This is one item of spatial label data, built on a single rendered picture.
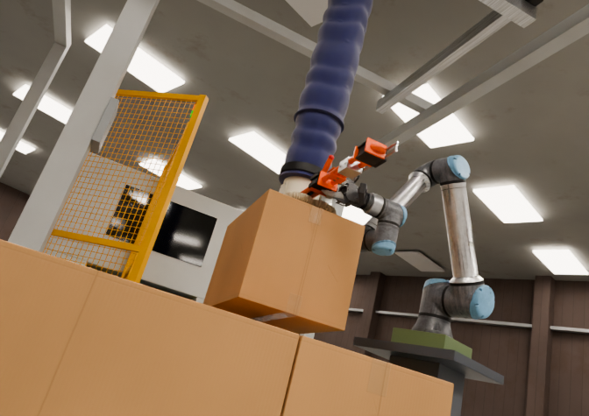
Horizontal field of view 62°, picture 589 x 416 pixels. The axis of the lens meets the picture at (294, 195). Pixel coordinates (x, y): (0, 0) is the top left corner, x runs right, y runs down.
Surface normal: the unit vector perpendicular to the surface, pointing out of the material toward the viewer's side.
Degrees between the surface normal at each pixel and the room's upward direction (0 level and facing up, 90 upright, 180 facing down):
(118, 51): 90
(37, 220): 90
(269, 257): 89
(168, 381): 90
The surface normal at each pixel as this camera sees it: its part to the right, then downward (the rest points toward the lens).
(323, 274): 0.37, -0.28
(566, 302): -0.66, -0.44
